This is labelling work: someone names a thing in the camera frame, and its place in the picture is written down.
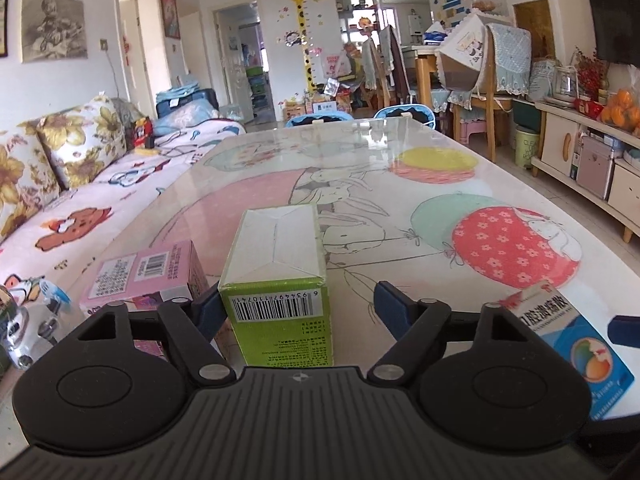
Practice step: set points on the wooden chair with cloth cover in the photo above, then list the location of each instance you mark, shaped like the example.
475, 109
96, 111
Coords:
465, 60

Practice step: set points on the red snack packet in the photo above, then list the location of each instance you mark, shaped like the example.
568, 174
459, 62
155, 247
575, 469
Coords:
143, 132

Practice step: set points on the white and blue medicine box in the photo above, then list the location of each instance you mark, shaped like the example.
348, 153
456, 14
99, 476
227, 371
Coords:
585, 355

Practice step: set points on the cream television cabinet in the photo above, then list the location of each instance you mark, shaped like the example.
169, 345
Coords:
580, 160

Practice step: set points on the small floral cushion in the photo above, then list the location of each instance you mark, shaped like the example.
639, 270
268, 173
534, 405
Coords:
85, 142

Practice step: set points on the wooden dining table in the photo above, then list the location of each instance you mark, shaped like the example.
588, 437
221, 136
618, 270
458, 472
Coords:
426, 75

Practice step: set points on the sofa with cartoon cover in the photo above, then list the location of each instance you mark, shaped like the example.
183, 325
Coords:
125, 195

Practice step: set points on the small framed wall picture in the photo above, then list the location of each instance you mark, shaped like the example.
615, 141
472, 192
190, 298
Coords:
170, 16

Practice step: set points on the grey portrait wall poster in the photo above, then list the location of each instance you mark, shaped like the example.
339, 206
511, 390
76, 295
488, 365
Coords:
54, 27

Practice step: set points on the dark blue suitcase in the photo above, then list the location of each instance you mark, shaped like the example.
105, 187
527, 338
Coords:
185, 100

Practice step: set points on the red flower bouquet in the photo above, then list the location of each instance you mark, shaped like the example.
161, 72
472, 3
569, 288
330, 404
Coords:
591, 72

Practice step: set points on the green waste bin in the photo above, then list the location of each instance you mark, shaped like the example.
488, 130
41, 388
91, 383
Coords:
527, 147

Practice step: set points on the large floral cushion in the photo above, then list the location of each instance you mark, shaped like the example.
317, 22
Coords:
22, 185

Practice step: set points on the glass jar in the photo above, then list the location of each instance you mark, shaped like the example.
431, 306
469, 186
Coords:
567, 84

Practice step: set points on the black television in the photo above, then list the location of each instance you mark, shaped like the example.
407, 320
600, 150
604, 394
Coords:
617, 5

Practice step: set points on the chair with teal lace cover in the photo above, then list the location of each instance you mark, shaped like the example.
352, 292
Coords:
510, 57

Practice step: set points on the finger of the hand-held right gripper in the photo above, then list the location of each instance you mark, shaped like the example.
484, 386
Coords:
625, 331

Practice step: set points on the dark framed floral picture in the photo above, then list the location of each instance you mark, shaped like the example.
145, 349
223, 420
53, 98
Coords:
3, 22

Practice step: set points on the pink cartoon box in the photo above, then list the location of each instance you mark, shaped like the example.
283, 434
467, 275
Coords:
145, 272

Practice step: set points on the cartoon printed tablecloth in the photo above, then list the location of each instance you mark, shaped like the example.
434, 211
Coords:
350, 170

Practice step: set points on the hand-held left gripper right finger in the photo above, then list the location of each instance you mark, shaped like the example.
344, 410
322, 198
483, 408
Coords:
395, 306

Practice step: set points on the green carton box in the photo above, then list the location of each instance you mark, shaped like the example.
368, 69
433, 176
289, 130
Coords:
277, 280

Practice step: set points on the giraffe height chart sticker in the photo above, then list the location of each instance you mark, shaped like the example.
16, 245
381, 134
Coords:
302, 35

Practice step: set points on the pile of oranges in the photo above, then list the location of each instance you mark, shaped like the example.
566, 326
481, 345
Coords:
622, 110

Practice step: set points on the shiny dark toy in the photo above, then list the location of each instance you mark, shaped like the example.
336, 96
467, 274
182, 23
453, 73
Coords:
12, 327

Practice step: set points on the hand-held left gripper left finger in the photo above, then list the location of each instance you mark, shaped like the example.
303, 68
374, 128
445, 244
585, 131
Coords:
207, 311

